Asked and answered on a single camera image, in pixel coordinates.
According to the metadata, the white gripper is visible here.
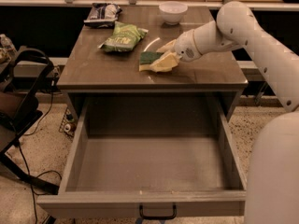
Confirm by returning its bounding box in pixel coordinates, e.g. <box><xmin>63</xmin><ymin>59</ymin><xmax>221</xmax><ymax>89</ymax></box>
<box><xmin>149</xmin><ymin>29</ymin><xmax>202</xmax><ymax>72</ymax></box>

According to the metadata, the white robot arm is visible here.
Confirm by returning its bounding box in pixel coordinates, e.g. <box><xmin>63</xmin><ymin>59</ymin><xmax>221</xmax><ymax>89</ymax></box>
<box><xmin>158</xmin><ymin>1</ymin><xmax>299</xmax><ymax>224</ymax></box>

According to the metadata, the dark snack bag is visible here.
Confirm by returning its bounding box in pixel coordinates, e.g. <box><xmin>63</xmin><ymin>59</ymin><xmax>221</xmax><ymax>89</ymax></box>
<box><xmin>84</xmin><ymin>3</ymin><xmax>122</xmax><ymax>28</ymax></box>

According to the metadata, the green chip bag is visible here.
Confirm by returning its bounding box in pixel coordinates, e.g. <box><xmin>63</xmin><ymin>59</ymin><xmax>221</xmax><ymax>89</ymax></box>
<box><xmin>98</xmin><ymin>21</ymin><xmax>148</xmax><ymax>52</ymax></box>

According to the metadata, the black drawer handle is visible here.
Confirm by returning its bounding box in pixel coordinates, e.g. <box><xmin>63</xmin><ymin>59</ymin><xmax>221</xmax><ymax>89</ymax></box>
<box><xmin>139</xmin><ymin>204</ymin><xmax>177</xmax><ymax>220</ymax></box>

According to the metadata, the wire basket with items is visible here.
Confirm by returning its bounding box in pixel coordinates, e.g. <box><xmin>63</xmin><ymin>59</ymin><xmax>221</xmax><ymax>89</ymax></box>
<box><xmin>59</xmin><ymin>108</ymin><xmax>77</xmax><ymax>138</ymax></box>

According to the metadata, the clear plastic bottle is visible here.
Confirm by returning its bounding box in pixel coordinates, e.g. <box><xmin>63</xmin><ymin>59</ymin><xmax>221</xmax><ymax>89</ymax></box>
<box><xmin>0</xmin><ymin>34</ymin><xmax>17</xmax><ymax>58</ymax></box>

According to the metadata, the open grey drawer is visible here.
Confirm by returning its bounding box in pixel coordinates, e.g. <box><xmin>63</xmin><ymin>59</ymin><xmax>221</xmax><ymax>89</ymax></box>
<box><xmin>37</xmin><ymin>93</ymin><xmax>246</xmax><ymax>218</ymax></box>

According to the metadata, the black floor cable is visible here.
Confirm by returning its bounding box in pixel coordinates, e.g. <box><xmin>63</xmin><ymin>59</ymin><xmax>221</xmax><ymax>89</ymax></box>
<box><xmin>12</xmin><ymin>77</ymin><xmax>63</xmax><ymax>224</ymax></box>

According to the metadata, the grey wooden cabinet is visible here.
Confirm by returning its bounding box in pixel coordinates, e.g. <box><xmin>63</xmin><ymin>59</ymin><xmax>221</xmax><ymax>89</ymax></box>
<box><xmin>58</xmin><ymin>6</ymin><xmax>248</xmax><ymax>117</ymax></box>

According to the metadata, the green and yellow sponge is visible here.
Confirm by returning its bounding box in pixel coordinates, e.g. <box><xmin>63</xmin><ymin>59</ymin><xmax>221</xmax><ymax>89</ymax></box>
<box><xmin>138</xmin><ymin>51</ymin><xmax>162</xmax><ymax>72</ymax></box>

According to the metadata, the white bowl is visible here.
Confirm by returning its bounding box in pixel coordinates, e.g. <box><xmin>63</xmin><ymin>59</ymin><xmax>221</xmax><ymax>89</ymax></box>
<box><xmin>159</xmin><ymin>1</ymin><xmax>188</xmax><ymax>25</ymax></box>

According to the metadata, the black chair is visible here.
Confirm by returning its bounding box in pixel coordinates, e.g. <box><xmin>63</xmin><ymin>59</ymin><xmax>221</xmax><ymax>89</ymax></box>
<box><xmin>0</xmin><ymin>46</ymin><xmax>59</xmax><ymax>195</ymax></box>

